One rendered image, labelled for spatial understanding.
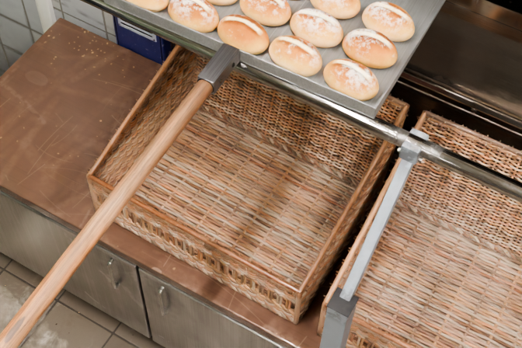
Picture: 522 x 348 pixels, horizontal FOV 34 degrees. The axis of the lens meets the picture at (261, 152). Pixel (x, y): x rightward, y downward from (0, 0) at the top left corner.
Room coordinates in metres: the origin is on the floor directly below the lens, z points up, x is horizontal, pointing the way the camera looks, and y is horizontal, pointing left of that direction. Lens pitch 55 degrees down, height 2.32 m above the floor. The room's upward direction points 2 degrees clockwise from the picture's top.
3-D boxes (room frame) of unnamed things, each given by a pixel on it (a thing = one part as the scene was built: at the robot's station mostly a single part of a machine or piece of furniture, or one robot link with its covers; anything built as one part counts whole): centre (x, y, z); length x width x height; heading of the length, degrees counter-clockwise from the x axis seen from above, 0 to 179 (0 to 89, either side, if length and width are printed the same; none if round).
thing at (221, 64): (0.98, 0.08, 1.19); 0.09 x 0.04 x 0.03; 153
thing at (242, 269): (1.12, 0.03, 0.72); 0.56 x 0.49 x 0.28; 60
